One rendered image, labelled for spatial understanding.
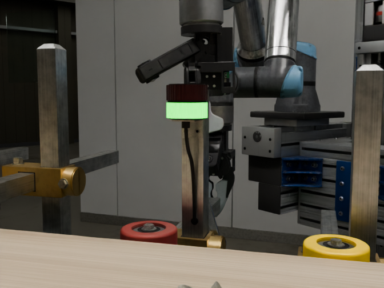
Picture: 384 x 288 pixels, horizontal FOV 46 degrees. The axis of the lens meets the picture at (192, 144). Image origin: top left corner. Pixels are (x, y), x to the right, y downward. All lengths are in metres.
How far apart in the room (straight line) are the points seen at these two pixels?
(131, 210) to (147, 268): 3.36
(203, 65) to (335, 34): 2.63
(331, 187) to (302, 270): 0.92
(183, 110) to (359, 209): 0.28
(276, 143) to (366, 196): 0.74
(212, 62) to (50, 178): 0.34
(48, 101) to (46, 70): 0.05
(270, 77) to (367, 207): 0.49
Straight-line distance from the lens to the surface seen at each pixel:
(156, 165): 3.70
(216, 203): 1.01
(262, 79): 1.08
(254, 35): 1.46
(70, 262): 0.56
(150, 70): 0.76
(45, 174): 0.80
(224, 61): 0.78
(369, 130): 0.67
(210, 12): 0.77
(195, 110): 0.63
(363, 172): 0.68
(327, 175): 1.43
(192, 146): 0.70
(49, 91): 0.79
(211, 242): 0.72
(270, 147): 1.39
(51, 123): 0.79
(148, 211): 3.80
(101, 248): 0.59
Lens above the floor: 1.09
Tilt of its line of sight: 6 degrees down
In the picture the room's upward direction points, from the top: straight up
